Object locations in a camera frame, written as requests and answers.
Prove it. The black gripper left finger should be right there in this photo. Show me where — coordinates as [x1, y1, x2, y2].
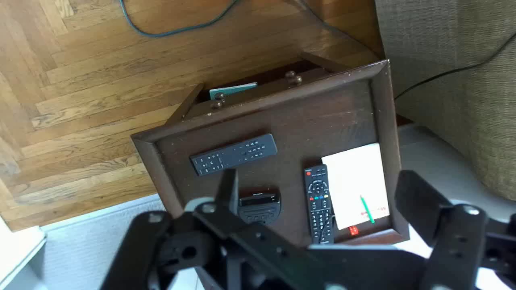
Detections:
[102, 167, 324, 290]

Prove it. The thin black cable on sofa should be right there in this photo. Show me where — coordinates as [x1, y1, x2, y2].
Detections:
[394, 30, 516, 101]

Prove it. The long grey remote control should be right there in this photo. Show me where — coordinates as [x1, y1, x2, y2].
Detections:
[189, 132, 281, 177]

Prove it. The black Panasonic remote control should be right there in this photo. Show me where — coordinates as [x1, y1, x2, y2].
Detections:
[303, 162, 337, 246]

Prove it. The dark cable on floor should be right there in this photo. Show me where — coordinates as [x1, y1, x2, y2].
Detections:
[118, 0, 239, 38]

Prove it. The white paperback book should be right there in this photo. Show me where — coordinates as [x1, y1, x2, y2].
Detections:
[320, 140, 392, 232]

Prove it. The teal book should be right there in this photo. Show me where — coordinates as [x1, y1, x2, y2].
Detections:
[208, 80, 260, 101]

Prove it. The black power adapter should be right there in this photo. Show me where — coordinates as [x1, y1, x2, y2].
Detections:
[237, 186, 284, 224]

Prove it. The dark wooden tray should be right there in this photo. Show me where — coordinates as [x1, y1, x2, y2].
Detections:
[131, 51, 411, 248]

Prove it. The green pencil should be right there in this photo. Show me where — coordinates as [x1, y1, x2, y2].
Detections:
[358, 195, 378, 225]

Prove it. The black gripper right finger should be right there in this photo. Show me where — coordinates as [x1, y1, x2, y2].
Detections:
[394, 169, 516, 290]

